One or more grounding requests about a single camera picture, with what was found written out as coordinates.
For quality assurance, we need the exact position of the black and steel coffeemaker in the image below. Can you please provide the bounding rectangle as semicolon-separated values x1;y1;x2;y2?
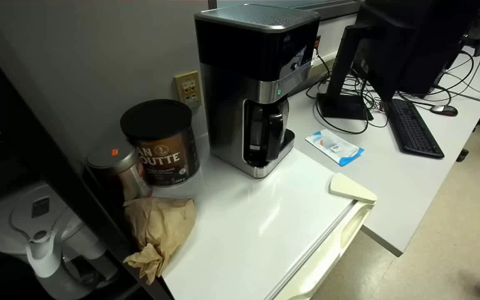
194;4;321;179

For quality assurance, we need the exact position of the black glass coffee carafe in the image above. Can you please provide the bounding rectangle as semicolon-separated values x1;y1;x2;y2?
247;99;290;163

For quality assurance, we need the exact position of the large brown coffee can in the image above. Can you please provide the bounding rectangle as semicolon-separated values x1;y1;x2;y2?
120;99;201;187

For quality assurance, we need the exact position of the blue and white packet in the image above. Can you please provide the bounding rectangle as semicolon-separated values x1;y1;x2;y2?
305;129;365;167

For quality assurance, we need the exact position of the crumpled brown paper bag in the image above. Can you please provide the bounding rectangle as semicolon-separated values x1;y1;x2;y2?
122;197;197;285

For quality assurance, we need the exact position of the cream wedge-shaped plastic piece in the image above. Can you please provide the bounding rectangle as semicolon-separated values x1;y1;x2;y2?
329;172;378;205

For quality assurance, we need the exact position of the small silver coffee tin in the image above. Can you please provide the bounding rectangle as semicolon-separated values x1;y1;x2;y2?
87;144;153;204

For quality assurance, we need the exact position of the black keyboard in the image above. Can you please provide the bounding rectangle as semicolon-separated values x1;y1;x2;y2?
383;98;445;159

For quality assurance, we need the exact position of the black computer monitor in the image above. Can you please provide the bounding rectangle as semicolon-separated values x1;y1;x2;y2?
316;0;480;121

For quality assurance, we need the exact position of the black and silver computer mouse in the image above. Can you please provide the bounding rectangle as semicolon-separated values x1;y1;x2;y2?
430;105;459;117

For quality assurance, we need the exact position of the white water filter pitcher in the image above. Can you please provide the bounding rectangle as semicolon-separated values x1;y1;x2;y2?
0;182;118;300

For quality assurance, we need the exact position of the beige wall socket plate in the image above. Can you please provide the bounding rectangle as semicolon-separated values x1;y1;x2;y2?
174;71;203;108

